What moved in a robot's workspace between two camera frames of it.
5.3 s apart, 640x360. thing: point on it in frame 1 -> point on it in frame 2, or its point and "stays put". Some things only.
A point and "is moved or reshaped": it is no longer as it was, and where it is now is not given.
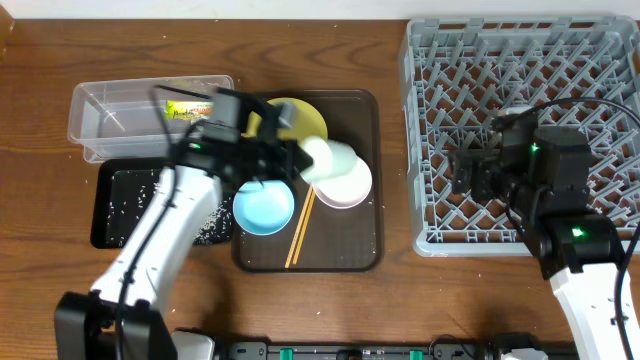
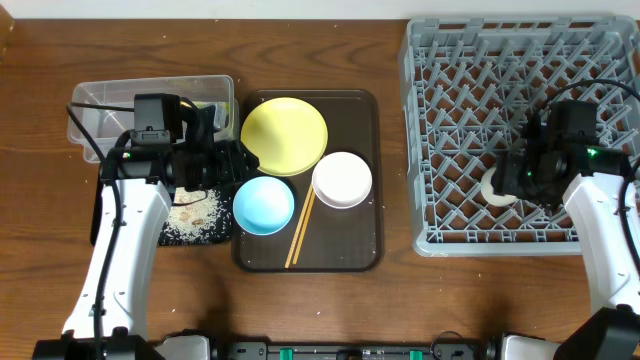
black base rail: x=437 y=351 stays put
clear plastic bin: x=143 y=118 stays put
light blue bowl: x=263 y=207 stays put
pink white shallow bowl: x=346 y=190 stays put
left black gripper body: x=261 y=159 -> x=207 y=167
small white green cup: x=330 y=158 is moved or reshaped
